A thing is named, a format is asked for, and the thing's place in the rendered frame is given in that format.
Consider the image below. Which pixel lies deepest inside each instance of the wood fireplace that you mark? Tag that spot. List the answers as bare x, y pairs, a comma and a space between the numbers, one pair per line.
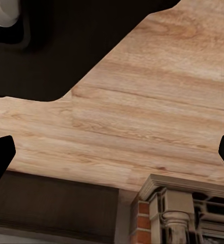
184, 211

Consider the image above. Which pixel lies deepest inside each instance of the cabinet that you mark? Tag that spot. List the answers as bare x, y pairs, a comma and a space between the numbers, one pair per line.
57, 210

